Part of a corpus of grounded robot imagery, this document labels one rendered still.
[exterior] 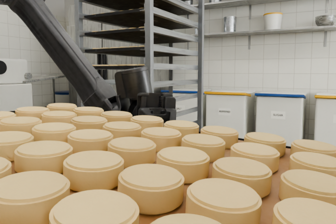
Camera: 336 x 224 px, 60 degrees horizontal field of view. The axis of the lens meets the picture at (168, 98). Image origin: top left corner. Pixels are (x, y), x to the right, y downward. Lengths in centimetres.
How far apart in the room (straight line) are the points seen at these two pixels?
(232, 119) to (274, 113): 51
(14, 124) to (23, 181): 18
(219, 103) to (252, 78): 78
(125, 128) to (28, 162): 13
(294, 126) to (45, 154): 345
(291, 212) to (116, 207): 10
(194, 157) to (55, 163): 12
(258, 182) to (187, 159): 6
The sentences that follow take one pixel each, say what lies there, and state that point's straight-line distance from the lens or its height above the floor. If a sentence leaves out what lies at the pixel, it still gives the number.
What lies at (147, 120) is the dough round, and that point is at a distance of 42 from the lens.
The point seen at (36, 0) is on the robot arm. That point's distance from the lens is 74.
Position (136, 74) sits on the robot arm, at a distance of 59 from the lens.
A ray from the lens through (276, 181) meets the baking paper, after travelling 30.
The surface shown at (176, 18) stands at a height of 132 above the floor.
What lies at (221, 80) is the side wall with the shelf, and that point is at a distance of 444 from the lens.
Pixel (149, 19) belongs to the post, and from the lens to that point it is 138.
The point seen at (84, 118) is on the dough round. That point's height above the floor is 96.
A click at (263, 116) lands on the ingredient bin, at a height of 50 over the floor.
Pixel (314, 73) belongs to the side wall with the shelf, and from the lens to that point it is 424.
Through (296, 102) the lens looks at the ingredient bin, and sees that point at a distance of 360.
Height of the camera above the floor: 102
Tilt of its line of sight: 5 degrees down
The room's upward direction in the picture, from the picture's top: straight up
